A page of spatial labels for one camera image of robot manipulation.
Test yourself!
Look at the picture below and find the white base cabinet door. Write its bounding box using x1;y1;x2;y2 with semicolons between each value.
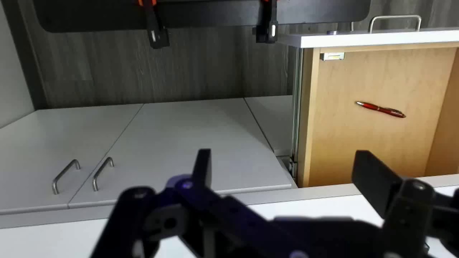
67;97;295;209
0;103;143;215

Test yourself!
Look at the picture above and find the narrow white cabinet panel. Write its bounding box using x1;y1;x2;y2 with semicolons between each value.
243;93;295;163

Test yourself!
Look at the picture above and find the metal cabinet door handle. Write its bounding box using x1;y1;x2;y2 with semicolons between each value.
50;158;81;196
90;156;116;193

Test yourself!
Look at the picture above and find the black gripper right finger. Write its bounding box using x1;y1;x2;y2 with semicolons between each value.
351;149;459;258

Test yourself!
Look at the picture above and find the metal drawer handle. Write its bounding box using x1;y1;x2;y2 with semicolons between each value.
367;13;423;34

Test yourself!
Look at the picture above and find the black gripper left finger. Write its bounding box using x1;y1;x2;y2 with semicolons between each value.
90;148;288;258

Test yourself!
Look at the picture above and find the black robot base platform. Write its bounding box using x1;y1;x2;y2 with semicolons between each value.
31;0;372;34

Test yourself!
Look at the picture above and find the red pen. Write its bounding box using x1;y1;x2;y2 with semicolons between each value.
352;99;407;120

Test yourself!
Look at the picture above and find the open wooden drawer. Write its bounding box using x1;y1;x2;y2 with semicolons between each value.
281;27;459;189

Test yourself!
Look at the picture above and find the small white drawer label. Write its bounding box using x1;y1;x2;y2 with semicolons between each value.
318;50;345;63

